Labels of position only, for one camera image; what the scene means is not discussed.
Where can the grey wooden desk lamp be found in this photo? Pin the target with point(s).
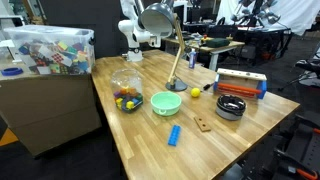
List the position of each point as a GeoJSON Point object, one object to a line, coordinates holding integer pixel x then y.
{"type": "Point", "coordinates": [160, 20]}

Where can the yellow ball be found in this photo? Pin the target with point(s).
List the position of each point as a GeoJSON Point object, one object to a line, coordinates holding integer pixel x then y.
{"type": "Point", "coordinates": [195, 92]}

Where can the wooden blue orange toy rack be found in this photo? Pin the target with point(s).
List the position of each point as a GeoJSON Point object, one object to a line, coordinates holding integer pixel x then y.
{"type": "Point", "coordinates": [243, 83]}

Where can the background wooden desk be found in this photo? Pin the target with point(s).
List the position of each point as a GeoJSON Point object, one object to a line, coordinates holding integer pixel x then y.
{"type": "Point", "coordinates": [214, 51]}

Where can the clear jar of blocks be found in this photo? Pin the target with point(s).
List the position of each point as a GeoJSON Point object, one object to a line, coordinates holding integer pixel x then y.
{"type": "Point", "coordinates": [127, 92]}

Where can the small wooden block with holes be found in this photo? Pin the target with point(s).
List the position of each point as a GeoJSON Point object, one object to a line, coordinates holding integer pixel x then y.
{"type": "Point", "coordinates": [204, 127]}

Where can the blue lego brick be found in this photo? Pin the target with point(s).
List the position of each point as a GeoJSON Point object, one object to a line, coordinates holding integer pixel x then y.
{"type": "Point", "coordinates": [174, 135]}

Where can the dark green pouch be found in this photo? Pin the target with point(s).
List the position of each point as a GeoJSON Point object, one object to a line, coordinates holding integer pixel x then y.
{"type": "Point", "coordinates": [217, 42]}

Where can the black glass pot lid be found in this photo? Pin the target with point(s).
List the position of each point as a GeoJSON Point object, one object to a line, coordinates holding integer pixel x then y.
{"type": "Point", "coordinates": [231, 102]}

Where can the mint green bowl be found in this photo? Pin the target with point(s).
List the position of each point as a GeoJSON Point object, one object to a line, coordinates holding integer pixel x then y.
{"type": "Point", "coordinates": [166, 103]}

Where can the black perforated platform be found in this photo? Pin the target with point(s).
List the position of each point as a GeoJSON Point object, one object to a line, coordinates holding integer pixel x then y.
{"type": "Point", "coordinates": [290, 155]}

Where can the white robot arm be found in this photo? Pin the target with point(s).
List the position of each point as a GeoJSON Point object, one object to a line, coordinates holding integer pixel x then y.
{"type": "Point", "coordinates": [134, 31]}

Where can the blue tape roll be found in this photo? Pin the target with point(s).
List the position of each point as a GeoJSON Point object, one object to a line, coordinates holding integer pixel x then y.
{"type": "Point", "coordinates": [11, 71]}

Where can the clear bin of puzzle cubes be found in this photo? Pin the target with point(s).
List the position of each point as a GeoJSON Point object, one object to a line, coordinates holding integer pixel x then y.
{"type": "Point", "coordinates": [54, 50]}

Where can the grey pot with black handles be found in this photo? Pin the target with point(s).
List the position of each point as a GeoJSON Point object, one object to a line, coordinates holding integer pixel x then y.
{"type": "Point", "coordinates": [229, 115]}

